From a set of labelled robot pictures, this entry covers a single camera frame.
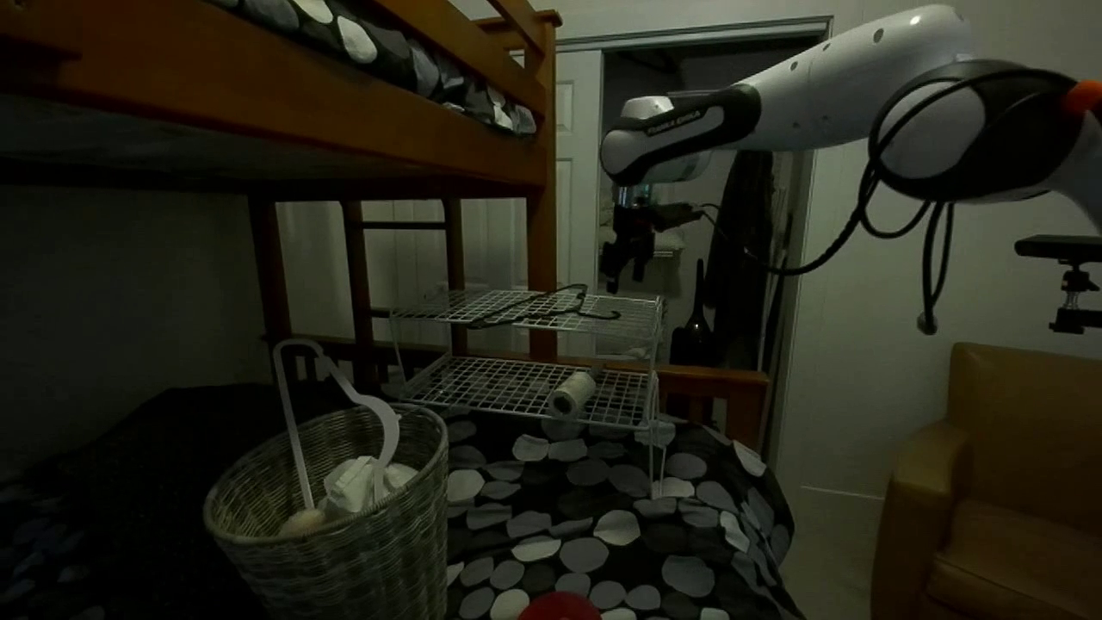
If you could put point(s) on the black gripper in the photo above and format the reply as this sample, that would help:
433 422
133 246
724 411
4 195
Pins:
635 234

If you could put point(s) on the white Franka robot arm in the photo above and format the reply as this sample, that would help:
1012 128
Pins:
829 80

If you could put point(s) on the white plastic clothes hanger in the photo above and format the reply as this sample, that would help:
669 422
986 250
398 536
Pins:
295 425

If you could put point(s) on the woven wicker basket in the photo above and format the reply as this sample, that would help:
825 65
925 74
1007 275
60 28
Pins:
345 555

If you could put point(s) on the white door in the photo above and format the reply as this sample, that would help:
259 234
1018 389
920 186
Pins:
575 172

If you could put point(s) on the dark hanging garment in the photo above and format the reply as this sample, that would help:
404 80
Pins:
745 252

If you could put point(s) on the black grey spotted bedspread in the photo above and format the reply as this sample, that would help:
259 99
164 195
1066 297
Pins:
597 538

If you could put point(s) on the spotted bunk mattress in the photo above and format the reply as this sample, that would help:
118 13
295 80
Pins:
357 40

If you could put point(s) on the white crumpled cloth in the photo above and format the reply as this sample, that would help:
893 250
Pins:
357 484

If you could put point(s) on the red plastic bowl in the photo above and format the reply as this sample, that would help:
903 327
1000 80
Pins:
560 608

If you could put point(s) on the brown leather armchair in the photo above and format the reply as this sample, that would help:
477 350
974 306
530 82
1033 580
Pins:
1011 493

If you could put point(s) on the wooden bunk bed frame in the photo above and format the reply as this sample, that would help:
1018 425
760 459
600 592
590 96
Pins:
286 103

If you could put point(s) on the black camera on mount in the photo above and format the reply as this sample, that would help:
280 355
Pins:
1071 287

